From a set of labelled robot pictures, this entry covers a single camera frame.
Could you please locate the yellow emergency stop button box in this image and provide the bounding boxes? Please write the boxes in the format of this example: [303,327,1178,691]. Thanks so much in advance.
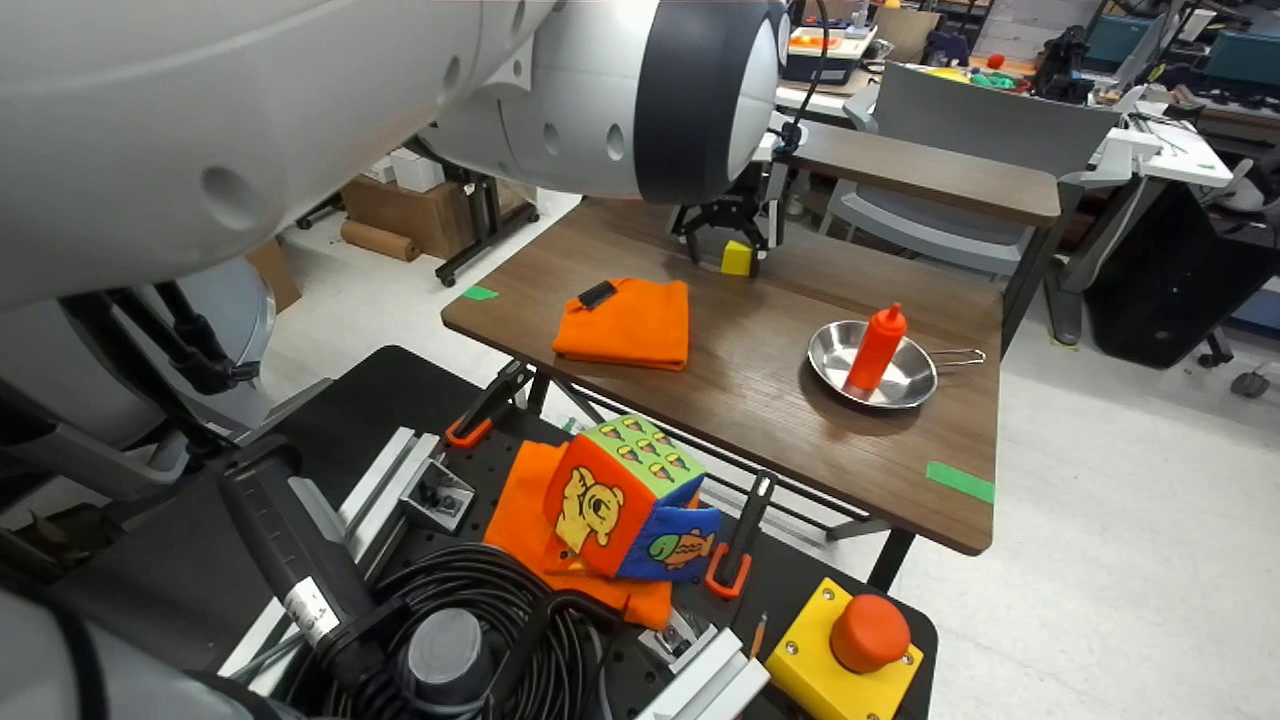
[762,572,927,720]

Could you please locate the folded orange cloth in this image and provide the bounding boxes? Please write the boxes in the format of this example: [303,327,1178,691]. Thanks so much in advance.
[548,275,695,371]

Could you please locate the black robot cart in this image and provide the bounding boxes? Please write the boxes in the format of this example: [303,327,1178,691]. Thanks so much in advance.
[51,342,941,720]

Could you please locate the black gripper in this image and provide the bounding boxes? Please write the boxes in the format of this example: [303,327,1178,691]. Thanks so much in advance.
[669,198,777,282]

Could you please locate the black bar clamp orange handle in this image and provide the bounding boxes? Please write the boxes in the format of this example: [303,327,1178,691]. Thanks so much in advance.
[700,474,781,608]
[441,356,536,452]

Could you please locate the grey round knob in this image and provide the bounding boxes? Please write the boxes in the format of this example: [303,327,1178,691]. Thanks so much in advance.
[397,606,494,712]

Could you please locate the red squeeze bottle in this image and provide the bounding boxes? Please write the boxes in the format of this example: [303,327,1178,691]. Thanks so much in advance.
[842,300,910,402]

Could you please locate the silver metal pan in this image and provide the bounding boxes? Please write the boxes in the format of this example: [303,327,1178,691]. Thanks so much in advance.
[803,317,991,417]

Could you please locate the wooden raised desk shelf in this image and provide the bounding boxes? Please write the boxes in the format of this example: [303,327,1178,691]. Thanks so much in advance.
[791,116,1069,226]

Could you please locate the small yellow block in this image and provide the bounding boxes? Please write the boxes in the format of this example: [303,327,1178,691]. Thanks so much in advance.
[715,235,758,282]

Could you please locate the colourful soft toy cube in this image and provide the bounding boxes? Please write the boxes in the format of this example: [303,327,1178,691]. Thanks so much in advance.
[538,411,731,585]

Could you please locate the brown cardboard box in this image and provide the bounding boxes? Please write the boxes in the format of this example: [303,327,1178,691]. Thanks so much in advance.
[334,174,503,263]

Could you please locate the coiled black cable bundle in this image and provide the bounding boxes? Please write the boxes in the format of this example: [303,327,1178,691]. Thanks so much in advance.
[284,544,618,720]

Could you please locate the black cylindrical handle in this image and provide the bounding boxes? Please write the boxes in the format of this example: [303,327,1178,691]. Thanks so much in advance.
[215,452,403,672]

